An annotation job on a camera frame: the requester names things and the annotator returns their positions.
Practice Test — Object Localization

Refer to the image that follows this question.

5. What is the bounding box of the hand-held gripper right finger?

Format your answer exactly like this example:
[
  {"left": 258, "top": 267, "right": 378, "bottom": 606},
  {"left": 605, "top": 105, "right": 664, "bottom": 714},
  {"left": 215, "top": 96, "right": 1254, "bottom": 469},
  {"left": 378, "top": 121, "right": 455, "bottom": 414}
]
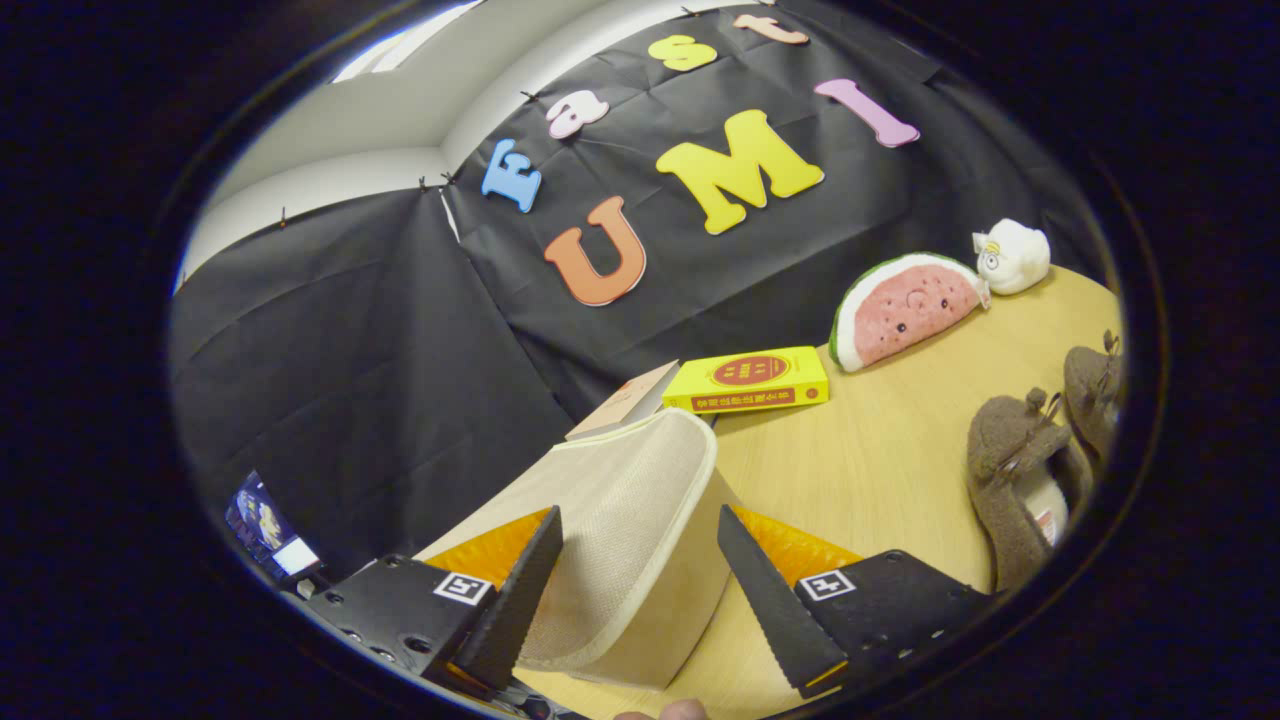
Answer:
[{"left": 716, "top": 503, "right": 1001, "bottom": 701}]

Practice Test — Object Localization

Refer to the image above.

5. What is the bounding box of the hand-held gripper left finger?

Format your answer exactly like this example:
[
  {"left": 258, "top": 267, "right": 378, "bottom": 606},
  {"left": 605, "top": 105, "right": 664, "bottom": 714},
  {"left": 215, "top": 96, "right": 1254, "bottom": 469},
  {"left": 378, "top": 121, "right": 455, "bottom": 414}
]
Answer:
[{"left": 300, "top": 505, "right": 564, "bottom": 701}]

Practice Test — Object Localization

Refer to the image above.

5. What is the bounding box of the beige fabric storage box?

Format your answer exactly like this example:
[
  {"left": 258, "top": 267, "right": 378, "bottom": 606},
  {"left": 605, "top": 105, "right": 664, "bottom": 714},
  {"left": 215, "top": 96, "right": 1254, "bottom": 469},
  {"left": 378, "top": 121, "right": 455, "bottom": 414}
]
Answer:
[{"left": 415, "top": 407, "right": 746, "bottom": 691}]

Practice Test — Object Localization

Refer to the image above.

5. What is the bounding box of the brown fuzzy shoe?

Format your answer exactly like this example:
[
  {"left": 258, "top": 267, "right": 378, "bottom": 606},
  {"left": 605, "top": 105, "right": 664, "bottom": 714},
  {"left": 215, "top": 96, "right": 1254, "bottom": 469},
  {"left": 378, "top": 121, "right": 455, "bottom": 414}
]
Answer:
[
  {"left": 965, "top": 388, "right": 1096, "bottom": 593},
  {"left": 1062, "top": 330, "right": 1123, "bottom": 466}
]

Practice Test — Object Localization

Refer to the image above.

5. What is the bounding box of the beige book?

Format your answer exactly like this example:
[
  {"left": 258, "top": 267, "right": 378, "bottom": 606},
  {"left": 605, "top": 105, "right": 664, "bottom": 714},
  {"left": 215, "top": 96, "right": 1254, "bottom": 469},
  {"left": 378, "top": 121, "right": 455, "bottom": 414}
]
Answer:
[{"left": 565, "top": 360, "right": 681, "bottom": 442}]

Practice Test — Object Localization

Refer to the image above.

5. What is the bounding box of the yellow book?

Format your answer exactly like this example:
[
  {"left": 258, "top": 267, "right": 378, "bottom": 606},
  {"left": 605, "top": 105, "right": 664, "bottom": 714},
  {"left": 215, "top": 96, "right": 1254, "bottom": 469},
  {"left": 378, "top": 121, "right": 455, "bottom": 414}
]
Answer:
[{"left": 661, "top": 346, "right": 831, "bottom": 415}]

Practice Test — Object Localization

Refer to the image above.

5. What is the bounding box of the computer monitor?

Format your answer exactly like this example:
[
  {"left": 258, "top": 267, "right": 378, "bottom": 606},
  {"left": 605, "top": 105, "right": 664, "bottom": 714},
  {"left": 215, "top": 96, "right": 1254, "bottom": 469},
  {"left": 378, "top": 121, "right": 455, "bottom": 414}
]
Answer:
[{"left": 224, "top": 470, "right": 323, "bottom": 586}]

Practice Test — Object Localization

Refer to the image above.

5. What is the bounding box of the black backdrop cloth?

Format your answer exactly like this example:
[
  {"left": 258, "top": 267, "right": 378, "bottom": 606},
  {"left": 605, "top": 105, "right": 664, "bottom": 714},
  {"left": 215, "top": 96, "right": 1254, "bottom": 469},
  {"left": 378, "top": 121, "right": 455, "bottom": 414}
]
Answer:
[{"left": 165, "top": 0, "right": 1111, "bottom": 601}]

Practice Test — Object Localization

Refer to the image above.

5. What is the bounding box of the watermelon plush toy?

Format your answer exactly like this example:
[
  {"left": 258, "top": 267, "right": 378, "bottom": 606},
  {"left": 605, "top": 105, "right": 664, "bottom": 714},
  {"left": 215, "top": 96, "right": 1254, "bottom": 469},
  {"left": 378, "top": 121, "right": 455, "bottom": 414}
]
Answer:
[{"left": 828, "top": 252, "right": 991, "bottom": 374}]

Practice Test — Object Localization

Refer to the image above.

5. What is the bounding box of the white plush toy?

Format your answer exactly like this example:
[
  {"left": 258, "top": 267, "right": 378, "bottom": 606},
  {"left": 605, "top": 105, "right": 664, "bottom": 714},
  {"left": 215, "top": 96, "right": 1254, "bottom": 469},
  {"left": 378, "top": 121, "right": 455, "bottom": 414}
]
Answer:
[{"left": 972, "top": 218, "right": 1052, "bottom": 296}]

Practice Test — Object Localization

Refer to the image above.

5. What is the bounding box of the ceiling light panel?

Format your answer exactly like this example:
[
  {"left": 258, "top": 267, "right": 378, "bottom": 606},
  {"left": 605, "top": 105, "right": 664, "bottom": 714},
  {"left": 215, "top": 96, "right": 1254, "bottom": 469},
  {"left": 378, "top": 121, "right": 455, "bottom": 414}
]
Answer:
[{"left": 335, "top": 0, "right": 486, "bottom": 86}]

